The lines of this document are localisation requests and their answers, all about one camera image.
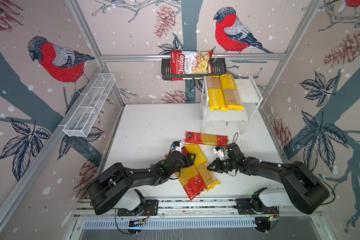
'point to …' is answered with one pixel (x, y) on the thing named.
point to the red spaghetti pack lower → (183, 179)
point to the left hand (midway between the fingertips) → (194, 157)
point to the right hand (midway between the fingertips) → (206, 171)
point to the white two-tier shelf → (250, 97)
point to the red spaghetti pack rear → (205, 139)
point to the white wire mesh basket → (81, 120)
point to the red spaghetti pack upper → (196, 184)
